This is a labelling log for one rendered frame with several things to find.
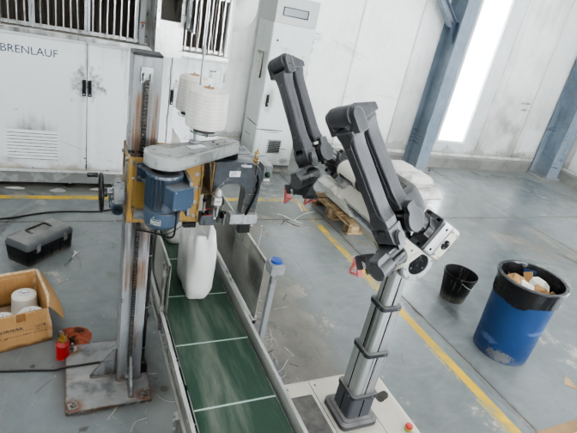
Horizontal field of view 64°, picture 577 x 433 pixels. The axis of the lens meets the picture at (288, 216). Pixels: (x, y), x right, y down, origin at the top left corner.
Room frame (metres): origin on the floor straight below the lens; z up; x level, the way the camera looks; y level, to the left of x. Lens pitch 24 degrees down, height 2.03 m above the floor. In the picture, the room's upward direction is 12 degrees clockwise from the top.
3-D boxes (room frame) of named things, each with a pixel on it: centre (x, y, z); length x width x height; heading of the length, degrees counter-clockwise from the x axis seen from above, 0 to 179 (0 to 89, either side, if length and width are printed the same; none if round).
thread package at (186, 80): (2.07, 0.54, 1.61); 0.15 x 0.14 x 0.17; 28
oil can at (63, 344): (1.96, 1.09, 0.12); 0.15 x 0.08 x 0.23; 28
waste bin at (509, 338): (2.96, -1.80, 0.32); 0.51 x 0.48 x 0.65; 118
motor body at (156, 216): (1.77, 0.54, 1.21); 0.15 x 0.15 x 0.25
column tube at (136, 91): (1.95, 0.71, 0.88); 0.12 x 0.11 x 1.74; 118
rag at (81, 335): (2.13, 1.11, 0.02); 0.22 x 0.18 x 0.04; 28
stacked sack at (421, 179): (5.23, -1.24, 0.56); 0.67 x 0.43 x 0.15; 28
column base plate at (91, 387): (1.92, 0.82, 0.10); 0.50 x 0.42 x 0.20; 28
